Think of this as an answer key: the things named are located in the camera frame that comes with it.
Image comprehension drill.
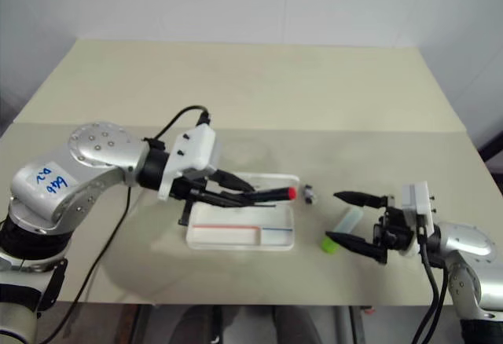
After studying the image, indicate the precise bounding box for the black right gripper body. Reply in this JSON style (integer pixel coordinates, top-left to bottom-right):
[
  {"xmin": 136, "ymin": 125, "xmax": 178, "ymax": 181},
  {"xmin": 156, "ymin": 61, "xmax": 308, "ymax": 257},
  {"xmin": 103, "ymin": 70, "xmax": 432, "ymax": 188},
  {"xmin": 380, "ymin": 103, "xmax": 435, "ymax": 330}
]
[{"xmin": 371, "ymin": 193, "xmax": 417, "ymax": 265}]

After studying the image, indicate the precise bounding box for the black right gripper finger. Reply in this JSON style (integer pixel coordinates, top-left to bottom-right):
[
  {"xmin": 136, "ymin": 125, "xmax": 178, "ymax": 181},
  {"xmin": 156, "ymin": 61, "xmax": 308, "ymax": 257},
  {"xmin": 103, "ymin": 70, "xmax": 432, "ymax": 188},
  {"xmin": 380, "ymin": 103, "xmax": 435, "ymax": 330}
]
[
  {"xmin": 332, "ymin": 190, "xmax": 389, "ymax": 209},
  {"xmin": 324, "ymin": 232, "xmax": 385, "ymax": 262}
]

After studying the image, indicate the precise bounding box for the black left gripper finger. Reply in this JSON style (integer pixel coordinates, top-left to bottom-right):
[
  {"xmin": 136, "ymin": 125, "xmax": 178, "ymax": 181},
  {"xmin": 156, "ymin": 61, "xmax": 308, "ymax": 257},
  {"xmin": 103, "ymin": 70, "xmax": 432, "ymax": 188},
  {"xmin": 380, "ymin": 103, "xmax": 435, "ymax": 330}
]
[
  {"xmin": 214, "ymin": 169, "xmax": 257, "ymax": 194},
  {"xmin": 194, "ymin": 189, "xmax": 253, "ymax": 208}
]

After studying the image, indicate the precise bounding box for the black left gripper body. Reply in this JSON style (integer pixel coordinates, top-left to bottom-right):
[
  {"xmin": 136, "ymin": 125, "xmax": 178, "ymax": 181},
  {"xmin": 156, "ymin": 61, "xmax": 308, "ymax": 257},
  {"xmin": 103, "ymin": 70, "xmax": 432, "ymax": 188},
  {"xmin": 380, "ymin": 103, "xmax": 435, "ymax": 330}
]
[{"xmin": 169, "ymin": 169, "xmax": 222, "ymax": 227}]

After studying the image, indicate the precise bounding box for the black marker with red cap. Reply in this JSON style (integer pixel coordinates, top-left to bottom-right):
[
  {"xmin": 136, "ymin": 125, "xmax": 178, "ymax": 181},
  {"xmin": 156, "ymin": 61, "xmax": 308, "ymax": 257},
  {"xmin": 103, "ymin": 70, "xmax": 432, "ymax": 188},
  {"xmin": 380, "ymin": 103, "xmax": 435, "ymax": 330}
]
[{"xmin": 246, "ymin": 186, "xmax": 298, "ymax": 204}]

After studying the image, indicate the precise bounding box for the clear marker with green cap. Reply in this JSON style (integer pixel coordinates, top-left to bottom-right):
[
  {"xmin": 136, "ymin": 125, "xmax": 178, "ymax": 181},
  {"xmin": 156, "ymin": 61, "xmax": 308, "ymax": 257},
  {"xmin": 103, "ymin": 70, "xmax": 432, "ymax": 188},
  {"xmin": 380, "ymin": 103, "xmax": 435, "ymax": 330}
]
[{"xmin": 321, "ymin": 207, "xmax": 363, "ymax": 254}]

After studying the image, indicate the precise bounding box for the white plastic pencil case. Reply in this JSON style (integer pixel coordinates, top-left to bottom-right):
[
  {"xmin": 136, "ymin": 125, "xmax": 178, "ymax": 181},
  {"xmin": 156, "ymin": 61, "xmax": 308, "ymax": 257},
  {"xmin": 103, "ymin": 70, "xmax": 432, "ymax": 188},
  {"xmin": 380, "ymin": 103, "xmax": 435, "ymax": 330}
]
[{"xmin": 185, "ymin": 171, "xmax": 301, "ymax": 252}]

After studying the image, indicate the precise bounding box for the grey metal table leg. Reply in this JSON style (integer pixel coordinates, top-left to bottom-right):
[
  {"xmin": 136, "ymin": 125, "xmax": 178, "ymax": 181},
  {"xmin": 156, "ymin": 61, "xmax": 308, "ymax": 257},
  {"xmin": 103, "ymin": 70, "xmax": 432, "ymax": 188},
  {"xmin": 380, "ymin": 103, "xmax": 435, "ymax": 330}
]
[
  {"xmin": 124, "ymin": 305, "xmax": 159, "ymax": 344},
  {"xmin": 336, "ymin": 305, "xmax": 365, "ymax": 344}
]

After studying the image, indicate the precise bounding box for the dark rounded shape under table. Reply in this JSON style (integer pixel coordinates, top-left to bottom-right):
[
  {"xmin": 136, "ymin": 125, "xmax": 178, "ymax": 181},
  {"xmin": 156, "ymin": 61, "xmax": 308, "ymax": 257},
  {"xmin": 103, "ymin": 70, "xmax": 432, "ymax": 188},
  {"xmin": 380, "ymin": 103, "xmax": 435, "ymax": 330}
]
[{"xmin": 177, "ymin": 305, "xmax": 276, "ymax": 344}]

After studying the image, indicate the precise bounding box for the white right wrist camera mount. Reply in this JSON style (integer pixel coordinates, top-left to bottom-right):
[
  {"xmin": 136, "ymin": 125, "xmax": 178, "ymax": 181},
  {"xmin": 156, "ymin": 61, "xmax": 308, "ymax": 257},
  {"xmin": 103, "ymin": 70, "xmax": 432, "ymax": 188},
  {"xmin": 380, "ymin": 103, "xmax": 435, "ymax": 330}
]
[{"xmin": 400, "ymin": 181, "xmax": 436, "ymax": 259}]

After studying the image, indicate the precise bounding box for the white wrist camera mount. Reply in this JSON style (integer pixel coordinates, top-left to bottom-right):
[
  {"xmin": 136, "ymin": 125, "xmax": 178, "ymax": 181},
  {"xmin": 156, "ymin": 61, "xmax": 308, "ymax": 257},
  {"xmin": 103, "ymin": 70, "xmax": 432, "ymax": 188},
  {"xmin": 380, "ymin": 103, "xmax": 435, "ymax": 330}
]
[
  {"xmin": 156, "ymin": 123, "xmax": 222, "ymax": 203},
  {"xmin": 400, "ymin": 181, "xmax": 436, "ymax": 259}
]

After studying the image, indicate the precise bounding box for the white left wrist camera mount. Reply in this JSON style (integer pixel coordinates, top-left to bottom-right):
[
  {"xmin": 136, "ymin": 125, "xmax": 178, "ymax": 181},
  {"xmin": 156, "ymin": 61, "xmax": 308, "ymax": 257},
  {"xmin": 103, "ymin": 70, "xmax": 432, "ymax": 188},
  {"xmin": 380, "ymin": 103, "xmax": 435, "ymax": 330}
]
[{"xmin": 156, "ymin": 123, "xmax": 222, "ymax": 203}]

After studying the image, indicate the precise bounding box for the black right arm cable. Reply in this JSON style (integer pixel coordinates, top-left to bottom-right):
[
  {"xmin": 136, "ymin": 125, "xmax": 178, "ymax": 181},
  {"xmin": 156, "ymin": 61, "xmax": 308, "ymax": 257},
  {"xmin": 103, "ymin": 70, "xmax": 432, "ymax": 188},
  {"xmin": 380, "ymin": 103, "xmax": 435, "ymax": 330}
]
[{"xmin": 408, "ymin": 218, "xmax": 450, "ymax": 344}]

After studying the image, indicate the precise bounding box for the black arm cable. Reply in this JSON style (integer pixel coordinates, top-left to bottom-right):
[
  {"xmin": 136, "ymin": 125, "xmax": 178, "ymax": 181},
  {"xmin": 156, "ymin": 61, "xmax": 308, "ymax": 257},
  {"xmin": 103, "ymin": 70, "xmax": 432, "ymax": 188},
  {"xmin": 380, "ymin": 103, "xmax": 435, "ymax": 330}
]
[
  {"xmin": 408, "ymin": 218, "xmax": 450, "ymax": 344},
  {"xmin": 53, "ymin": 104, "xmax": 213, "ymax": 344}
]

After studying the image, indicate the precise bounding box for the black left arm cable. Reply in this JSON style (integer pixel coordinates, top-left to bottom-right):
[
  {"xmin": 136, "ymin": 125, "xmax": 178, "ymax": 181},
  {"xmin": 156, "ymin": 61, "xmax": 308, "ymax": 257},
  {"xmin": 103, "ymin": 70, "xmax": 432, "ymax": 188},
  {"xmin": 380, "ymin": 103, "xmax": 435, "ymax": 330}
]
[{"xmin": 53, "ymin": 104, "xmax": 213, "ymax": 344}]

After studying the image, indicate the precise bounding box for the black frame beside table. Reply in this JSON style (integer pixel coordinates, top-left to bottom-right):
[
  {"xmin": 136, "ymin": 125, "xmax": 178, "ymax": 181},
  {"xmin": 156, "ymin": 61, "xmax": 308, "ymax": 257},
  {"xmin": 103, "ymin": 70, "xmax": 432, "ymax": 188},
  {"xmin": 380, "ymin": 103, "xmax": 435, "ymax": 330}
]
[{"xmin": 477, "ymin": 122, "xmax": 503, "ymax": 196}]

